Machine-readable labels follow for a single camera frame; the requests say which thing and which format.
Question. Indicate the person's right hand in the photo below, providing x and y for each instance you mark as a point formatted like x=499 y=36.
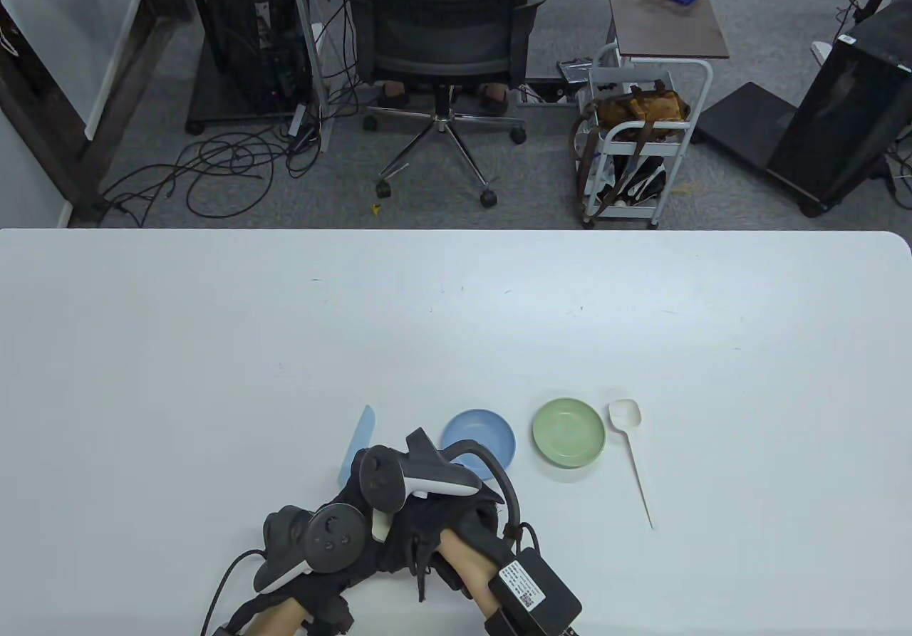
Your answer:
x=420 y=522

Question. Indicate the person's left hand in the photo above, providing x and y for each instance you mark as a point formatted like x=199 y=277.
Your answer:
x=331 y=590

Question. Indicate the light blue plastic knife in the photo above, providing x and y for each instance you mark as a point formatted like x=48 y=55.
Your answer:
x=360 y=436

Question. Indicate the white plastic coffee spoon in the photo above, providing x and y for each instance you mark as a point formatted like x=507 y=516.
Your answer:
x=625 y=415

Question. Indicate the person's left forearm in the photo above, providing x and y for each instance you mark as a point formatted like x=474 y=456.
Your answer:
x=274 y=618

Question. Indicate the person's right forearm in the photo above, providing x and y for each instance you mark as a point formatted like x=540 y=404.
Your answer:
x=470 y=565

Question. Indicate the grey white handheld controller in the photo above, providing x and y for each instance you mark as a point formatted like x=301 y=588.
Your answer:
x=331 y=536
x=385 y=479

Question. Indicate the blue round dish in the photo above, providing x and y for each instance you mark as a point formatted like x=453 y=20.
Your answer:
x=491 y=428

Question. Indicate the black wrist sensor box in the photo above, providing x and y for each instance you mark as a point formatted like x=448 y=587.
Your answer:
x=538 y=593

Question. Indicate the green round dish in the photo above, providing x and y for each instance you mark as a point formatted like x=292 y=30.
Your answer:
x=568 y=431

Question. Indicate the black and white bag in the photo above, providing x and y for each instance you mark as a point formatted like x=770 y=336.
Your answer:
x=638 y=180

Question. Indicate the white rolling cart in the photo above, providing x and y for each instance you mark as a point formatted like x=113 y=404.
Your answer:
x=652 y=124

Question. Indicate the brown leather bag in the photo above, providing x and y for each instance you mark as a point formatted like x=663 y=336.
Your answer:
x=641 y=105

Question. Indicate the black mesh office chair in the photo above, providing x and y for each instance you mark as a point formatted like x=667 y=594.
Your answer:
x=442 y=30

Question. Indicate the white metal desk leg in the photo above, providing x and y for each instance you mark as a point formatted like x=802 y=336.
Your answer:
x=306 y=23

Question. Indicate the black flat floor platform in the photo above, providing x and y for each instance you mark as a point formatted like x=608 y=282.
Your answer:
x=748 y=120

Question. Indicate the black computer tower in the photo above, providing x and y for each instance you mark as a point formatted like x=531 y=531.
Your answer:
x=249 y=23
x=848 y=109

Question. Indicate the dark wooden desk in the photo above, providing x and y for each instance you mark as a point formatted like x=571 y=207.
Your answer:
x=43 y=134

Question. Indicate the brown side table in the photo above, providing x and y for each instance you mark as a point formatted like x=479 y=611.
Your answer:
x=670 y=23

